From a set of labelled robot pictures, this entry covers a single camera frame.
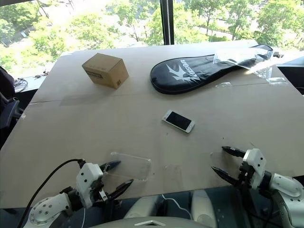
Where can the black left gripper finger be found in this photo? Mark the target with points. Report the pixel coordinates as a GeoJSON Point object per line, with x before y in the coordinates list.
{"type": "Point", "coordinates": [111, 164]}
{"type": "Point", "coordinates": [122, 188]}

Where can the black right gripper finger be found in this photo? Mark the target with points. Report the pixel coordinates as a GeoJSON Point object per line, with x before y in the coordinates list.
{"type": "Point", "coordinates": [224, 176]}
{"type": "Point", "coordinates": [234, 151]}

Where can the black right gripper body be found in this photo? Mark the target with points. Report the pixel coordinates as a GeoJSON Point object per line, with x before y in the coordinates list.
{"type": "Point", "coordinates": [243, 176]}

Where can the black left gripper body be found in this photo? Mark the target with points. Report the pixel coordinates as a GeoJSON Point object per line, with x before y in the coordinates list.
{"type": "Point", "coordinates": [99, 190]}

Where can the clear transparent phone case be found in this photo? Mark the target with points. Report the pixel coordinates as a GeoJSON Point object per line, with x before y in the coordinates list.
{"type": "Point", "coordinates": [133, 166]}

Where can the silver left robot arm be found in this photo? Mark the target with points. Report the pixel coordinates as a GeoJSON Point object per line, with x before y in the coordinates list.
{"type": "Point", "coordinates": [45, 209]}

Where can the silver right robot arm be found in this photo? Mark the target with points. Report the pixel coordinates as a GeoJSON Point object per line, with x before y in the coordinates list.
{"type": "Point", "coordinates": [285, 185]}

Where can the grey rounded body shell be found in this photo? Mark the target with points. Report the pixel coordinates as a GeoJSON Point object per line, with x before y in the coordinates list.
{"type": "Point", "coordinates": [143, 207]}
{"type": "Point", "coordinates": [204, 207]}

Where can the grey robot chest plate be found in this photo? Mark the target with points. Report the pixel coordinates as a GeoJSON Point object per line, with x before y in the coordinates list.
{"type": "Point", "coordinates": [152, 223]}

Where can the white smartphone with black screen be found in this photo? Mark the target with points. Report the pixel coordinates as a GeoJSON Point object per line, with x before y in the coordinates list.
{"type": "Point", "coordinates": [178, 121]}

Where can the black racket cover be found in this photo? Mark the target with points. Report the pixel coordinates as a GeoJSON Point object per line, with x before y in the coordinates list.
{"type": "Point", "coordinates": [190, 74]}

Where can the clear plastic bag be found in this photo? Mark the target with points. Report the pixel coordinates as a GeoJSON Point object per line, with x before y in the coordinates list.
{"type": "Point", "coordinates": [237, 58]}

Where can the brown cardboard box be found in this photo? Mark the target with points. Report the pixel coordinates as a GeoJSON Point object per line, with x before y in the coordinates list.
{"type": "Point", "coordinates": [104, 69]}

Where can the black office chair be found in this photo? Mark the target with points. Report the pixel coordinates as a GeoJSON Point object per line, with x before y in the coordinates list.
{"type": "Point", "coordinates": [7, 111]}

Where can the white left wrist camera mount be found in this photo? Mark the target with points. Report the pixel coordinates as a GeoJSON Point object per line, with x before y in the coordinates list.
{"type": "Point", "coordinates": [88, 180]}

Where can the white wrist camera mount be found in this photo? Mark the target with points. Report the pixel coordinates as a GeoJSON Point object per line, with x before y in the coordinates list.
{"type": "Point", "coordinates": [255, 164]}
{"type": "Point", "coordinates": [88, 180]}

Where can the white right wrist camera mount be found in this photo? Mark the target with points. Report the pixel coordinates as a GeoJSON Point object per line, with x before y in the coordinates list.
{"type": "Point", "coordinates": [255, 164]}

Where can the black window frame post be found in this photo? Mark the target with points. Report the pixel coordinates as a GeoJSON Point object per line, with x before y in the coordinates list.
{"type": "Point", "coordinates": [167, 21]}

